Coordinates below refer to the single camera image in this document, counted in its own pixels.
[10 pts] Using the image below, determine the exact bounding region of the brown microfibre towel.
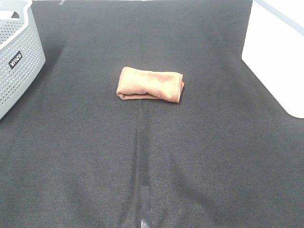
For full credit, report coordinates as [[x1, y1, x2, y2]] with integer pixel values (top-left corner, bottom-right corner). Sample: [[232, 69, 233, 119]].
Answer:
[[116, 66, 184, 104]]

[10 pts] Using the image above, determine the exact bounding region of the white plastic storage box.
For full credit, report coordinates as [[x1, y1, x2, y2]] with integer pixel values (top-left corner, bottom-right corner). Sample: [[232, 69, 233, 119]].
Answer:
[[241, 0, 304, 119]]

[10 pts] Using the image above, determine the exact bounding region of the black table cloth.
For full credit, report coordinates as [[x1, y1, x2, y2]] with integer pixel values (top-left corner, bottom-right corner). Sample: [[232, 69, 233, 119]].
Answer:
[[0, 0, 304, 228]]

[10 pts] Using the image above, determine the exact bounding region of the grey perforated plastic basket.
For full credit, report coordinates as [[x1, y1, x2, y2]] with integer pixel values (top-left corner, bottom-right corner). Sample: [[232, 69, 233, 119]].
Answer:
[[0, 0, 46, 117]]

